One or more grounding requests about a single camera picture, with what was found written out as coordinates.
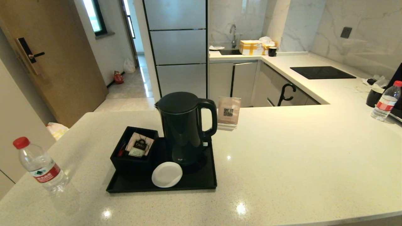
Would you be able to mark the black electric kettle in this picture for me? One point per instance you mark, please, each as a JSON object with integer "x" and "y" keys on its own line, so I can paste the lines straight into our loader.
{"x": 182, "y": 128}

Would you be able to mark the clear red-label water bottle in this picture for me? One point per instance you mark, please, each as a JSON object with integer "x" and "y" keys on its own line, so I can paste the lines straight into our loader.
{"x": 44, "y": 172}
{"x": 384, "y": 105}

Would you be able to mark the beige tea bag sachet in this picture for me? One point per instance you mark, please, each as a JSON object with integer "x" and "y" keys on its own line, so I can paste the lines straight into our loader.
{"x": 139, "y": 146}

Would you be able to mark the small black cup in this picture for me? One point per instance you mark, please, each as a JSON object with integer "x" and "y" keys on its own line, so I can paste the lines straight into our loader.
{"x": 272, "y": 51}

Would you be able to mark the acrylic QR code sign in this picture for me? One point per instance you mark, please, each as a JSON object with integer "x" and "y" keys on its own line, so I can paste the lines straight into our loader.
{"x": 229, "y": 110}

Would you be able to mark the white cabinet door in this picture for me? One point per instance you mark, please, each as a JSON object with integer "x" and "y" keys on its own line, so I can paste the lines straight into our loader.
{"x": 220, "y": 78}
{"x": 245, "y": 81}

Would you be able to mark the white dish cloth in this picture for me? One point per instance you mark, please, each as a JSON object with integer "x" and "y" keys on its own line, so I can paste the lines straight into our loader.
{"x": 216, "y": 47}

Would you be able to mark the dark kitchen sink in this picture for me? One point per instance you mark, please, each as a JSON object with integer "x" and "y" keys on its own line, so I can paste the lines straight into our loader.
{"x": 230, "y": 52}

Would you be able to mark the black rectangular serving tray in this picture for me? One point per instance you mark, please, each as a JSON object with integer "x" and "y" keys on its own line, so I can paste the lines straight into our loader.
{"x": 194, "y": 182}

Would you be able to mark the silver refrigerator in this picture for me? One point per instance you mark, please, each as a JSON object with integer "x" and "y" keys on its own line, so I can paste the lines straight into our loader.
{"x": 179, "y": 47}

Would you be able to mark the white round paper coaster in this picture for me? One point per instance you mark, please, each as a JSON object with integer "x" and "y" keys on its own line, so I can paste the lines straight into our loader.
{"x": 166, "y": 174}

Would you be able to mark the large yellow-taped cardboard box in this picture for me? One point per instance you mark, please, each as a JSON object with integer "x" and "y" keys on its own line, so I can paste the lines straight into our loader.
{"x": 250, "y": 47}

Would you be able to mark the black divided organizer box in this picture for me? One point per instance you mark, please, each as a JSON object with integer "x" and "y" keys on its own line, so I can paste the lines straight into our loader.
{"x": 132, "y": 164}

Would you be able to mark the chrome kitchen faucet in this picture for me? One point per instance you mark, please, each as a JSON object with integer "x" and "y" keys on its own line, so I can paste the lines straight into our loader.
{"x": 234, "y": 31}

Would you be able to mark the small red sachet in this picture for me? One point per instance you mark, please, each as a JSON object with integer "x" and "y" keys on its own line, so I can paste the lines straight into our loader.
{"x": 121, "y": 152}

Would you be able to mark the red bag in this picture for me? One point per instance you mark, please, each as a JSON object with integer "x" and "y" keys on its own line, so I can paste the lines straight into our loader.
{"x": 118, "y": 78}

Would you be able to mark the small yellow-taped cardboard box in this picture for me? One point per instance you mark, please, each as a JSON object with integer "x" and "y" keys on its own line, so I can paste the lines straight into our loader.
{"x": 267, "y": 48}

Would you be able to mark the crumpled white plastic wrap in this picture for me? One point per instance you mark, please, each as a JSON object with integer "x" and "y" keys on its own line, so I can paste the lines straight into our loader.
{"x": 266, "y": 39}

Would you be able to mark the black induction cooktop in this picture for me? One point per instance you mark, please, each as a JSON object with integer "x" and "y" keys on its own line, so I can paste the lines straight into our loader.
{"x": 322, "y": 72}

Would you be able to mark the black framed window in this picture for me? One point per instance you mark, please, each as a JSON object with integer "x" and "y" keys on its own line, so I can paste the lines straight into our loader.
{"x": 94, "y": 15}

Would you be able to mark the white and yellow plastic bag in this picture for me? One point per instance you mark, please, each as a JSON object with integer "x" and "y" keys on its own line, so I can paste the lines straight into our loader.
{"x": 57, "y": 130}

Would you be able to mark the brown wooden door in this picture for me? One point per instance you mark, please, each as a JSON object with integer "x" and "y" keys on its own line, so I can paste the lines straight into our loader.
{"x": 62, "y": 62}

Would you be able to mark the black mug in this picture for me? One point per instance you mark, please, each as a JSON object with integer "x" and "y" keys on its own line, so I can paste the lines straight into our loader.
{"x": 373, "y": 98}

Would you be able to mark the crumpled clear plastic packaging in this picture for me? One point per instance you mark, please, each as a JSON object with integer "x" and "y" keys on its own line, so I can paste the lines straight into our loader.
{"x": 380, "y": 81}

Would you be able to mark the black and gold door lock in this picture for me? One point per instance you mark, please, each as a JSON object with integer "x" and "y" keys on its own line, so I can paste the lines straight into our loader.
{"x": 26, "y": 51}

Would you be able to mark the dark wall socket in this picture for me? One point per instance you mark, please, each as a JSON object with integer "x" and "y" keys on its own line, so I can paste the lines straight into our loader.
{"x": 346, "y": 32}

